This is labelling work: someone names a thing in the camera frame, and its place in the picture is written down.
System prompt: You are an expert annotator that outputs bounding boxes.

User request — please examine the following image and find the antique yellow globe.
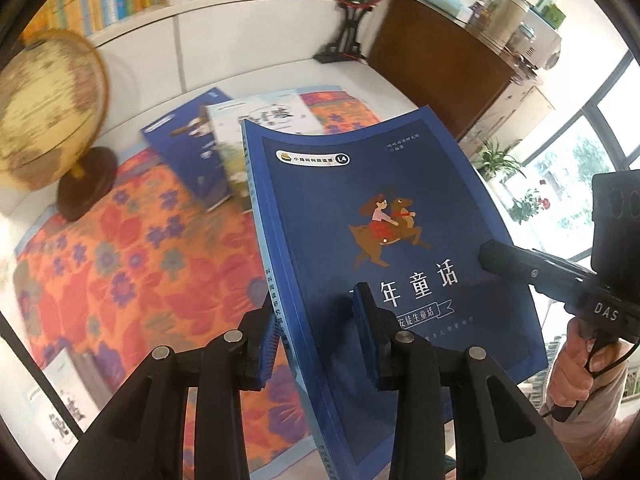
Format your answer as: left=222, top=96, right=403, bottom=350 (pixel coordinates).
left=0, top=29, right=120, bottom=223

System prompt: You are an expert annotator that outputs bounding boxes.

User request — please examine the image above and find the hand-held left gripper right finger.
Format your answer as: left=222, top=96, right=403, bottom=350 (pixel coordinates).
left=350, top=284, right=583, bottom=480

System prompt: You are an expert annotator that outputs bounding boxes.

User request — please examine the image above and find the brown wooden cabinet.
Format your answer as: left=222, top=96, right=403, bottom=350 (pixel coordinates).
left=367, top=0, right=556, bottom=143

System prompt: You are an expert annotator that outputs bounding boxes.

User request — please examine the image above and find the red flowering potted plant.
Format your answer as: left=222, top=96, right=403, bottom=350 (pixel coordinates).
left=510, top=187, right=553, bottom=223

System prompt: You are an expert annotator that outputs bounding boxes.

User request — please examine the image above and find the blue eagle cover book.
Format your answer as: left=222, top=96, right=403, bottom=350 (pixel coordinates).
left=140, top=87, right=238, bottom=213

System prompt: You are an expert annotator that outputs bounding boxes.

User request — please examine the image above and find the green spider plant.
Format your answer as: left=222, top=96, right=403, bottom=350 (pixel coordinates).
left=472, top=140, right=526, bottom=181

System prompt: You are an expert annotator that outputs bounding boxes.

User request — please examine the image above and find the person's right hand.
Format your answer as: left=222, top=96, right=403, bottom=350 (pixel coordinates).
left=544, top=319, right=632, bottom=409

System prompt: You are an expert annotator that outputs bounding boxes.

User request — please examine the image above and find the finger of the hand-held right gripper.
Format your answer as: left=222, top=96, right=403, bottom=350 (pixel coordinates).
left=477, top=239, right=599, bottom=312

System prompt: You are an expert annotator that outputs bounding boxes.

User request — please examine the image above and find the person's right forearm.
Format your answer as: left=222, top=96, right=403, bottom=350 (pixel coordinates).
left=552, top=355, right=638, bottom=466

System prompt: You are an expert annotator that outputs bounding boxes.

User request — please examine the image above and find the navy blue deer cover book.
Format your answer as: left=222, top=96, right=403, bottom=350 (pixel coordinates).
left=241, top=105, right=548, bottom=476

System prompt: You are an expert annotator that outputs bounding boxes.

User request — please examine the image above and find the white nature scene book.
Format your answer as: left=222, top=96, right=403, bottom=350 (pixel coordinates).
left=206, top=91, right=323, bottom=213

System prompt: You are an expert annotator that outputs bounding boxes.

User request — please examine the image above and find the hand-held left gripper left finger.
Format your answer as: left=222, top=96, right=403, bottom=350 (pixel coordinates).
left=55, top=306, right=282, bottom=480

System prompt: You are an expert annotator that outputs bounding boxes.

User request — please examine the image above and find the white appliance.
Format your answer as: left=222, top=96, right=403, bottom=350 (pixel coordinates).
left=510, top=12, right=563, bottom=71

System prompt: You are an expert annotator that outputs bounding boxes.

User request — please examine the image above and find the orange floral cloth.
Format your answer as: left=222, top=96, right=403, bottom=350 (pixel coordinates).
left=12, top=85, right=401, bottom=480

